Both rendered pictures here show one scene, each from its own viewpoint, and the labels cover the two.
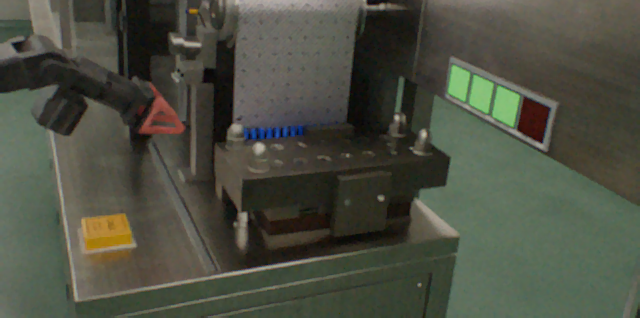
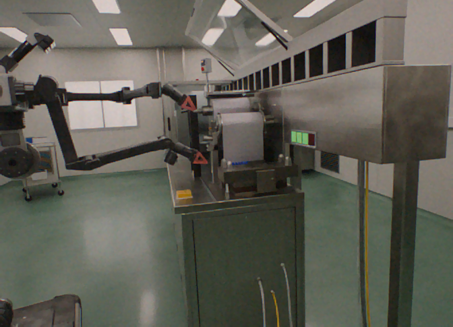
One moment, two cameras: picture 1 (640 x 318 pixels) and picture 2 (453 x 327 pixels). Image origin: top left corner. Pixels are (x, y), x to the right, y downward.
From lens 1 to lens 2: 57 cm
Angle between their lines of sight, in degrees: 18
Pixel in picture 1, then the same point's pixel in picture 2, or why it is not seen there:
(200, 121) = (214, 163)
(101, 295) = (181, 205)
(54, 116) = (168, 159)
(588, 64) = (320, 116)
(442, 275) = (300, 207)
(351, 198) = (261, 179)
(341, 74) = (259, 143)
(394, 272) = (280, 205)
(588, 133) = (323, 137)
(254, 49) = (228, 135)
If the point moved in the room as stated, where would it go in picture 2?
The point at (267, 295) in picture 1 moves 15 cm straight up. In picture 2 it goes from (234, 210) to (232, 180)
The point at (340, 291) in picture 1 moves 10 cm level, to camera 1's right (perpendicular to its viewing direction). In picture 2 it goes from (260, 211) to (281, 212)
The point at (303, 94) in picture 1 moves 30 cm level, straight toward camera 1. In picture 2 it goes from (247, 150) to (238, 159)
